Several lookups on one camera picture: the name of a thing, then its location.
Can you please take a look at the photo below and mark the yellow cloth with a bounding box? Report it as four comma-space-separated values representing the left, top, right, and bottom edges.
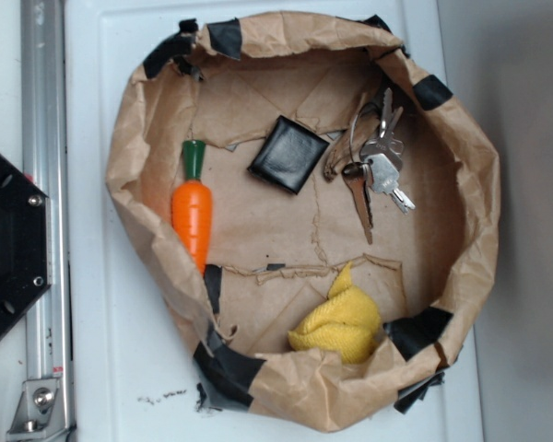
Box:
288, 262, 382, 364

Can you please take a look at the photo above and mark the brown paper bag tray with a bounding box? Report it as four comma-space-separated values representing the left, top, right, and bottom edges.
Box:
106, 12, 500, 432

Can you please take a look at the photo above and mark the black leather wallet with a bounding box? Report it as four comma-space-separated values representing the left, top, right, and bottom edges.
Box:
248, 116, 329, 194

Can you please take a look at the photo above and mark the orange toy carrot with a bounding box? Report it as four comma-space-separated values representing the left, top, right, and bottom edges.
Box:
171, 140, 213, 274

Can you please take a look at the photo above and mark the silver key large head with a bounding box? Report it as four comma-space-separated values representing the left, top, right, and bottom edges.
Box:
364, 153, 416, 215

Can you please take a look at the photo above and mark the silver key with holes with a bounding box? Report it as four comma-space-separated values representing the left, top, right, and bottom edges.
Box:
359, 107, 405, 160

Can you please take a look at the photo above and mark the silver long key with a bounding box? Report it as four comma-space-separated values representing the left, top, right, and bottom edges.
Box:
378, 87, 394, 139

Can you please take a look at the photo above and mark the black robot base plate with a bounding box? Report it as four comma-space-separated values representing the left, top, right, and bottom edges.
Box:
0, 154, 51, 341

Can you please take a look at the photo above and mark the aluminium extrusion rail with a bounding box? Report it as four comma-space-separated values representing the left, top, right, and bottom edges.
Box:
19, 0, 75, 434

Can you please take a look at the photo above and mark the metal corner bracket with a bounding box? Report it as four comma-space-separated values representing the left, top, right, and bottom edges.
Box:
6, 378, 65, 441

